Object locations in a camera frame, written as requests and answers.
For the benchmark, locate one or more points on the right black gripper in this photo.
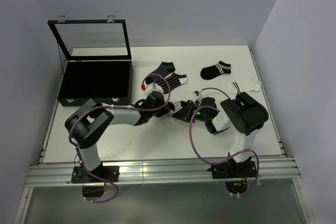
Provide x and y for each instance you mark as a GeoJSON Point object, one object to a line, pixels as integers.
{"type": "Point", "coordinates": [185, 113]}

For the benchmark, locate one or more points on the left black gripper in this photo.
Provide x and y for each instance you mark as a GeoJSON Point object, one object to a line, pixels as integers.
{"type": "Point", "coordinates": [165, 109]}

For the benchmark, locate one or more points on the white sock black thin stripes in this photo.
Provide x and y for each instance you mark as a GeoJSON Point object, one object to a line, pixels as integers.
{"type": "Point", "coordinates": [174, 107]}

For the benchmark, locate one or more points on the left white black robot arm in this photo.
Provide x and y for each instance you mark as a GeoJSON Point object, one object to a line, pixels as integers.
{"type": "Point", "coordinates": [89, 122]}

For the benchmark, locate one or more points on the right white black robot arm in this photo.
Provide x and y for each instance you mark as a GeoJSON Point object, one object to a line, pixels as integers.
{"type": "Point", "coordinates": [243, 114]}

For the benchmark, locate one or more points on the black white-striped sock white toe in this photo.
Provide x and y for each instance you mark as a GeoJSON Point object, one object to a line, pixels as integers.
{"type": "Point", "coordinates": [173, 81]}

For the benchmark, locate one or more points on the black sock with purple stripes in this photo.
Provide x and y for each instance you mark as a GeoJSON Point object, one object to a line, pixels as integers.
{"type": "Point", "coordinates": [163, 70]}

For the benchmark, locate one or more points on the black display case base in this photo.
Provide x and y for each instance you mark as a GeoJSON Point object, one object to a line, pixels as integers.
{"type": "Point", "coordinates": [107, 82]}

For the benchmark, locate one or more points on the black glass-panel case lid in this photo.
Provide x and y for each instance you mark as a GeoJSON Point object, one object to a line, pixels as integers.
{"type": "Point", "coordinates": [92, 39]}

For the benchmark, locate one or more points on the aluminium front frame rail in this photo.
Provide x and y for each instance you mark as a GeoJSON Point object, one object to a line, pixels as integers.
{"type": "Point", "coordinates": [179, 191]}

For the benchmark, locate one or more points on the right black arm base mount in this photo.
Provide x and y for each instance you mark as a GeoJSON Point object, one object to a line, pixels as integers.
{"type": "Point", "coordinates": [240, 172]}

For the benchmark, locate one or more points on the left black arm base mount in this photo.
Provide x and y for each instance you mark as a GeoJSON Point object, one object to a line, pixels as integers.
{"type": "Point", "coordinates": [92, 187]}

